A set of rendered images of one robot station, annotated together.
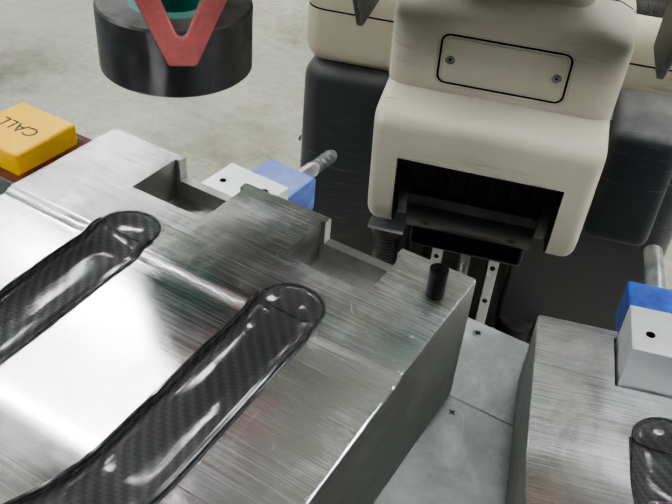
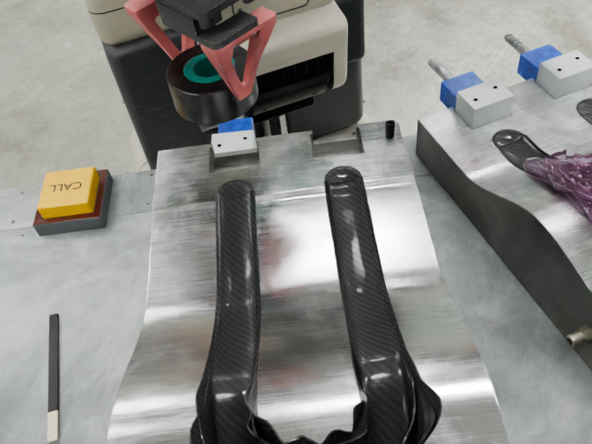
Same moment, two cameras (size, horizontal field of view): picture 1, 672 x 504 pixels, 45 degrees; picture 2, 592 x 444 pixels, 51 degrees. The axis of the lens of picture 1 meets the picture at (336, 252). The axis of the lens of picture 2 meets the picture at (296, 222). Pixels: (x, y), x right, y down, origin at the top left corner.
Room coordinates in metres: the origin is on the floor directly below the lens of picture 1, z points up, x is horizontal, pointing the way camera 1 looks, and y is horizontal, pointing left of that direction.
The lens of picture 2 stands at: (-0.05, 0.26, 1.33)
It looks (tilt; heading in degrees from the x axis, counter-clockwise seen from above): 49 degrees down; 334
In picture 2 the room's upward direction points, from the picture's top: 9 degrees counter-clockwise
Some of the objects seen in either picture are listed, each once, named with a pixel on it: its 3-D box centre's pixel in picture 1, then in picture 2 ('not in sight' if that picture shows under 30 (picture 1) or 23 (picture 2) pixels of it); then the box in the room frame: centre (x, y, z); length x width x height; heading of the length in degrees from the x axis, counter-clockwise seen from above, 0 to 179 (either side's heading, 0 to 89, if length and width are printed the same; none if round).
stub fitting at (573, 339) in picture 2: not in sight; (580, 336); (0.07, -0.05, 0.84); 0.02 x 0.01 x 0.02; 79
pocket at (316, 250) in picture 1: (343, 277); (336, 153); (0.36, -0.01, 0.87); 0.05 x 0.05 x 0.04; 62
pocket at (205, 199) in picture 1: (193, 210); (237, 167); (0.41, 0.09, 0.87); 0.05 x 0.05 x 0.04; 62
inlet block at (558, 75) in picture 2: not in sight; (537, 62); (0.35, -0.30, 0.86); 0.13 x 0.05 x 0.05; 169
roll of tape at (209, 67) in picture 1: (175, 32); (212, 82); (0.40, 0.09, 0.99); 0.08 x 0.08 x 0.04
